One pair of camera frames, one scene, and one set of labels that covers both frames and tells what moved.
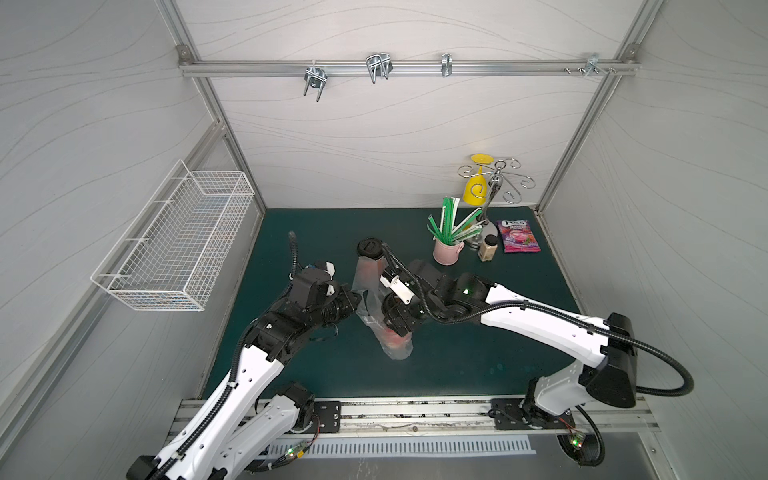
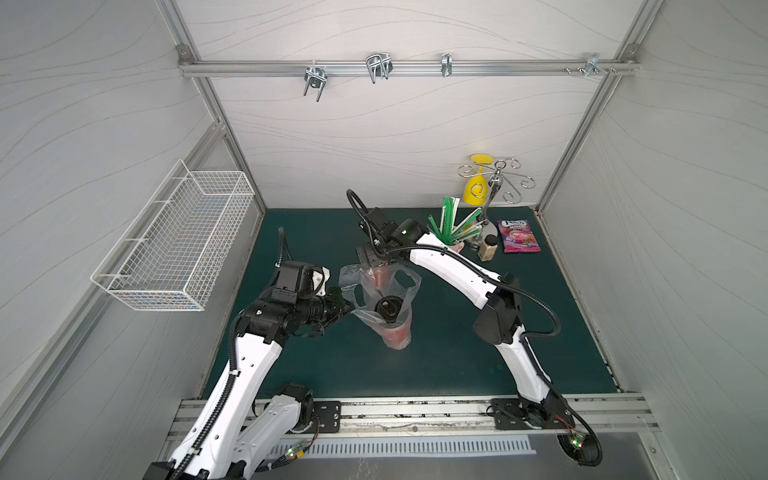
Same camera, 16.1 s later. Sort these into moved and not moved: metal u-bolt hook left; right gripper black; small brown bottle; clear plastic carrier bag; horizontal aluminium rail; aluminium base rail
Moved: clear plastic carrier bag; right gripper black
Not moved: metal u-bolt hook left; small brown bottle; horizontal aluminium rail; aluminium base rail
